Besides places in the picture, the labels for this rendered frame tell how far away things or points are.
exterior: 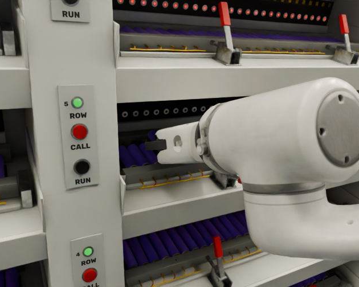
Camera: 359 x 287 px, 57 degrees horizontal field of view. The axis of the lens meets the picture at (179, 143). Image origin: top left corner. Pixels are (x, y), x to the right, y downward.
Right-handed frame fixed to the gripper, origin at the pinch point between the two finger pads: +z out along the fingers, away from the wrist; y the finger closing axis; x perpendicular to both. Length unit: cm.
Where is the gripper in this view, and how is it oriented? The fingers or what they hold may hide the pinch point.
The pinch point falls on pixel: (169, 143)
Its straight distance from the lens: 53.8
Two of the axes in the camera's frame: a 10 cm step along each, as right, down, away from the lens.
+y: 8.9, -1.1, 4.5
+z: -4.5, 0.3, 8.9
